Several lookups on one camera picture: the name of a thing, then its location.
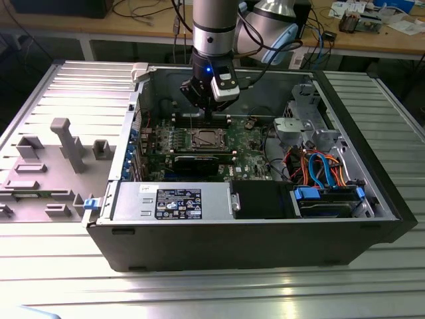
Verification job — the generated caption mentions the black RAM slot bank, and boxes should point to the black RAM slot bank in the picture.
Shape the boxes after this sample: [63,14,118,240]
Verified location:
[172,112,233,130]
[171,148,237,163]

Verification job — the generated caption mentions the black plug coloured wires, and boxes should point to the black plug coloured wires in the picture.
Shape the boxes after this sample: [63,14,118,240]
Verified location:
[284,148,301,182]

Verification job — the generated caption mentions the orange wire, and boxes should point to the orange wire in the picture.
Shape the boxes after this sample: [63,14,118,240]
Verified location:
[297,151,348,187]

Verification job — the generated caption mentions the CPU socket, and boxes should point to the CPU socket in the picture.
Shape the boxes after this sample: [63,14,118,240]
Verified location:
[189,128,230,150]

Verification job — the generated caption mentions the grey parts rack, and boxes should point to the grey parts rack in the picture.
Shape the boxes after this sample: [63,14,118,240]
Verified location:
[0,118,116,223]

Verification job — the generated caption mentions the grey case release handle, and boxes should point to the grey case release handle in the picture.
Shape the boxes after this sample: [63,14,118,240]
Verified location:
[131,62,150,84]

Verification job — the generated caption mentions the metal socket cover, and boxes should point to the metal socket cover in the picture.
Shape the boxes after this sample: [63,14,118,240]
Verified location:
[192,128,229,150]

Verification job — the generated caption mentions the green motherboard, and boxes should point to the green motherboard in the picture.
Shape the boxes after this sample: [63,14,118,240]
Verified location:
[137,116,282,183]

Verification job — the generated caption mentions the black graphics card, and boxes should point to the black graphics card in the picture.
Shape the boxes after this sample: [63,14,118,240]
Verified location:
[172,153,220,177]

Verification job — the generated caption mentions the large black box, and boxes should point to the large black box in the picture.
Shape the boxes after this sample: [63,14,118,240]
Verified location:
[13,0,109,19]

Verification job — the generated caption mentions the grey circuit device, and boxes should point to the grey circuit device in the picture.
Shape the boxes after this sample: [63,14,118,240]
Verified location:
[358,11,388,34]

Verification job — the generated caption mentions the white papers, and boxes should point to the white papers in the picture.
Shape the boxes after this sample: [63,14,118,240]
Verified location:
[386,18,425,36]

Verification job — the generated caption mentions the black PC case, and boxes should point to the black PC case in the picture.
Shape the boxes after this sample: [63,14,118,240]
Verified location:
[85,61,418,273]

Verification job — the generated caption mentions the perforated metal drive cage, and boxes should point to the perforated metal drive cage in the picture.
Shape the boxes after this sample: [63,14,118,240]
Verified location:
[284,82,329,134]

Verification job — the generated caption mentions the wooden desk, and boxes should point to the wooden desk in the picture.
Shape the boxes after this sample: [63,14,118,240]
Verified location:
[0,0,425,62]

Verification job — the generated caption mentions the blue flat wire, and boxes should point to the blue flat wire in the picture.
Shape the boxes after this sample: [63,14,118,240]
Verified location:
[317,152,337,189]
[307,154,325,189]

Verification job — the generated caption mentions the silver metal bracket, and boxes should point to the silver metal bracket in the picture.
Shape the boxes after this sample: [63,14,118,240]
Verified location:
[272,116,315,147]

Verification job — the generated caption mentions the upright black box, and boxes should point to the upright black box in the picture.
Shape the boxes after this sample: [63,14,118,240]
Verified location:
[294,0,313,41]

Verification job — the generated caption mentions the copper coil device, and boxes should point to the copper coil device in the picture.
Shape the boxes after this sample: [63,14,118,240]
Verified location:
[338,9,361,33]

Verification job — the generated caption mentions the silver power supply unit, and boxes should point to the silver power supply unit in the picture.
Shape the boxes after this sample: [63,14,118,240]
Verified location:
[112,181,233,222]

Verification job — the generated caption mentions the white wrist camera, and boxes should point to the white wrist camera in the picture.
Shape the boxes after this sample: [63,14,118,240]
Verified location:
[211,65,240,103]

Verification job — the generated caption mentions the hard disk blue carrier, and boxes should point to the hard disk blue carrier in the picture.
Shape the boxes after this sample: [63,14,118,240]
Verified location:
[289,185,366,219]

